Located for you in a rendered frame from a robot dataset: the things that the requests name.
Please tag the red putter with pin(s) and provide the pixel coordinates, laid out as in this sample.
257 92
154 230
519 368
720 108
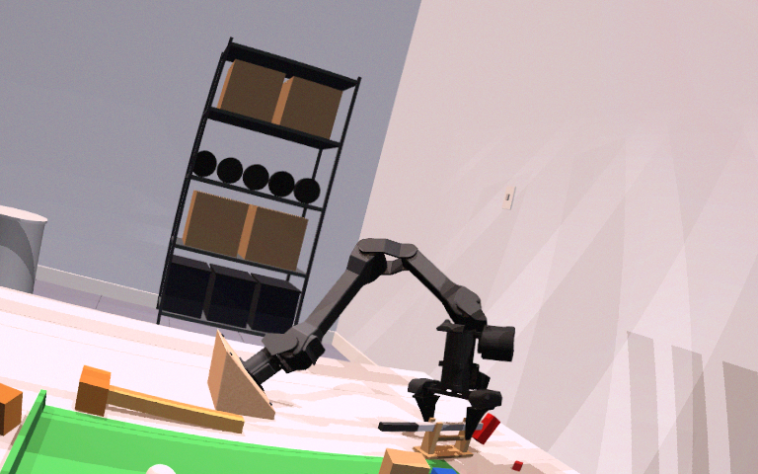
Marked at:
485 428

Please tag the white golf ball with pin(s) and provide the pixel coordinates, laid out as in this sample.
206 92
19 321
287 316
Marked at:
160 469

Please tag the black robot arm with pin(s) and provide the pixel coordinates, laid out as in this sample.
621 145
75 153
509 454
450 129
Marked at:
301 346

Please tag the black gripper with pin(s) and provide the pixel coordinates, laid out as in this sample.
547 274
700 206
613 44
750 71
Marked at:
456 376

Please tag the light green flat mat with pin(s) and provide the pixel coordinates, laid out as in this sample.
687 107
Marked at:
68 442

